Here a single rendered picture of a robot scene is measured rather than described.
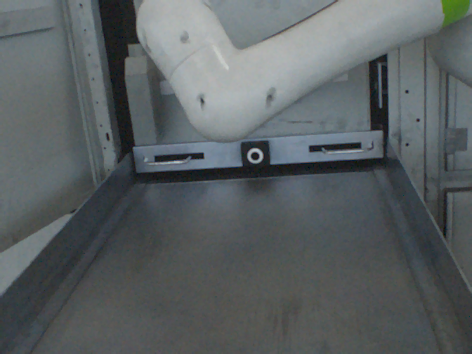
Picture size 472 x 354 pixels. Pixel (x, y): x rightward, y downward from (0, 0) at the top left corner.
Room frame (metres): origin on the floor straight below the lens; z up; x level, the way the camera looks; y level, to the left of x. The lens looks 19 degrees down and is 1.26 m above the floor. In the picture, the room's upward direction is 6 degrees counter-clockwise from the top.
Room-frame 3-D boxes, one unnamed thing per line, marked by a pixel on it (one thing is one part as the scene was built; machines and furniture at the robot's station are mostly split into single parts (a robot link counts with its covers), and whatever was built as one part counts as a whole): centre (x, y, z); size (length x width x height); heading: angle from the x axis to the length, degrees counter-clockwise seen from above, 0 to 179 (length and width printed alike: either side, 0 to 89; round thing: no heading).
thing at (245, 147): (1.20, -0.04, 0.90); 0.06 x 0.03 x 0.05; 83
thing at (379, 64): (1.30, -0.36, 1.02); 0.30 x 0.08 x 0.09; 173
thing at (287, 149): (1.24, -0.05, 0.89); 0.54 x 0.05 x 0.06; 83
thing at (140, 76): (1.18, 0.17, 1.04); 0.08 x 0.05 x 0.17; 173
